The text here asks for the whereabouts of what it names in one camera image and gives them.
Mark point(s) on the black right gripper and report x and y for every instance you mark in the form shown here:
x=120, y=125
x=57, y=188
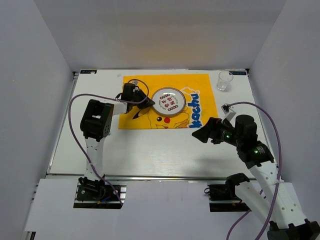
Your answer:
x=211, y=129

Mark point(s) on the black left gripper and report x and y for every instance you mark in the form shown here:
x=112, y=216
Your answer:
x=147, y=103

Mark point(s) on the round printed plate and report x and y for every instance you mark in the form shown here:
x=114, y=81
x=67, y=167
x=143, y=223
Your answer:
x=168, y=101

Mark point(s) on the yellow Pikachu cloth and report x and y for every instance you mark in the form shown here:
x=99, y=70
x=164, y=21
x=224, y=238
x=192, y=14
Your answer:
x=197, y=90

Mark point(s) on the clear drinking glass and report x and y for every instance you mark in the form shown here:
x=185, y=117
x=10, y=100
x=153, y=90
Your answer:
x=224, y=79

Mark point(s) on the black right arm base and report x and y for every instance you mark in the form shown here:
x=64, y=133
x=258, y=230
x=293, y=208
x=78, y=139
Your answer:
x=221, y=200

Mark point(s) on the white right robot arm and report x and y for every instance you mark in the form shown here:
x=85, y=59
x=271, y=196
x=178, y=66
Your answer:
x=280, y=215

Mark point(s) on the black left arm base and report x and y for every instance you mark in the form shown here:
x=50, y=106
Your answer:
x=97, y=194

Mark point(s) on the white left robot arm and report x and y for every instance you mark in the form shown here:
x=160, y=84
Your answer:
x=97, y=120

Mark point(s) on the black table logo sticker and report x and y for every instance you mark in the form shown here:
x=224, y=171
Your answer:
x=238, y=73

